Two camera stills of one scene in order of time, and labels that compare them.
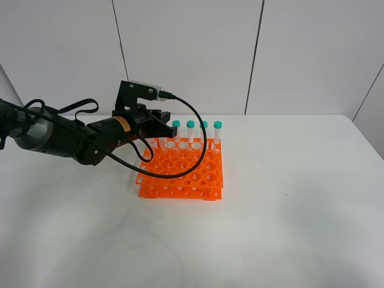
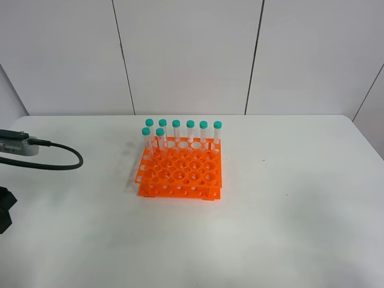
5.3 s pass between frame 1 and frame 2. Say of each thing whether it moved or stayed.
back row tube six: stayed
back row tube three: stayed
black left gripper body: moved
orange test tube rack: stayed
